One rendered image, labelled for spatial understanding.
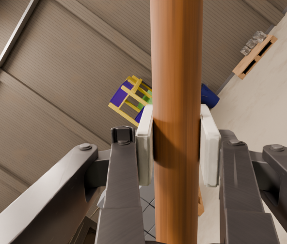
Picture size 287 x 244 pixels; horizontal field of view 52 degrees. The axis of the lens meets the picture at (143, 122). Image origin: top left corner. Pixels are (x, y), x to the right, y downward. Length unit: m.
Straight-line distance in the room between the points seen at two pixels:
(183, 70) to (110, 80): 7.94
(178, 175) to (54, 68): 8.34
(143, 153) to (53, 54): 8.33
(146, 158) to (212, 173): 0.04
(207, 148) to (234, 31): 7.90
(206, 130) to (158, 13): 0.07
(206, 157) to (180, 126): 0.03
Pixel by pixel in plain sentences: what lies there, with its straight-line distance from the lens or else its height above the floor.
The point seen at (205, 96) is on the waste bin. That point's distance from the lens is 7.50.
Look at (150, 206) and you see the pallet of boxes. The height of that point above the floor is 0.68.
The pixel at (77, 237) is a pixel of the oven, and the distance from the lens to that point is 2.03.
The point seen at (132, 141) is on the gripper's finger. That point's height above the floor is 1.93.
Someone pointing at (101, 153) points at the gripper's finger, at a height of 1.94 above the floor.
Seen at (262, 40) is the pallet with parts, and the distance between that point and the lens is 7.52.
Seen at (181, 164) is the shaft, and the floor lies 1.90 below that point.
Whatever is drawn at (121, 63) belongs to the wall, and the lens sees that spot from 8.00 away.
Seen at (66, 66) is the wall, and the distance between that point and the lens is 8.37.
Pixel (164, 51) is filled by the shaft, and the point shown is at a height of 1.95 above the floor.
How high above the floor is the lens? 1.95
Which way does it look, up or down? 6 degrees down
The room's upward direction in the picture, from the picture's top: 54 degrees counter-clockwise
